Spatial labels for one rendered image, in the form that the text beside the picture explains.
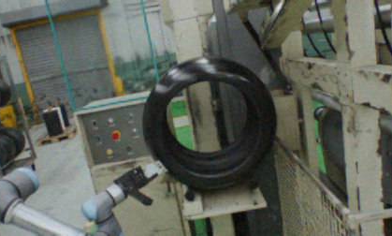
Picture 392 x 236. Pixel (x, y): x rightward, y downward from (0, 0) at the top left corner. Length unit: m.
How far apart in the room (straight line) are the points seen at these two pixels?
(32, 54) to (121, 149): 9.23
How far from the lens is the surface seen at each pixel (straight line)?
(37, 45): 11.08
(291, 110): 1.69
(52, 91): 11.02
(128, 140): 2.05
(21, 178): 1.36
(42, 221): 1.22
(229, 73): 1.28
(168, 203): 2.12
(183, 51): 1.65
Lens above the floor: 1.53
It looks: 13 degrees down
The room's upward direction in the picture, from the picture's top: 11 degrees counter-clockwise
